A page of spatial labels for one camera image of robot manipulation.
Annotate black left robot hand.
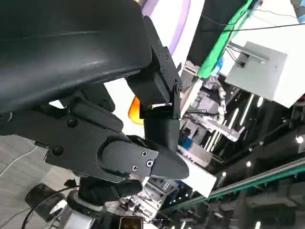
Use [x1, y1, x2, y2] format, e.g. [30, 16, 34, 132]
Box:
[0, 0, 190, 184]

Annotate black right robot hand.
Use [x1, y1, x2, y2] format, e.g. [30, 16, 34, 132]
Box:
[80, 177, 143, 207]

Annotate orange and white bread roll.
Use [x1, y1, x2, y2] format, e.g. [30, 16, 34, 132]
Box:
[128, 96, 144, 125]

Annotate lilac plate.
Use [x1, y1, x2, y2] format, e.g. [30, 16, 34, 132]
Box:
[140, 0, 191, 56]

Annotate green cloth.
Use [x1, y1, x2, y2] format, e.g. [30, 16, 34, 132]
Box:
[197, 0, 256, 77]

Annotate white machine housing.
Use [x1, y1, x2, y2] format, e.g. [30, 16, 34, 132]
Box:
[224, 41, 305, 108]

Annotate teal metal rail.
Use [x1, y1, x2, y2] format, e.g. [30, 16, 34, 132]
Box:
[162, 164, 305, 213]

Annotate thin black background cable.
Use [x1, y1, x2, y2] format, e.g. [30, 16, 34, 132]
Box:
[201, 14, 305, 33]

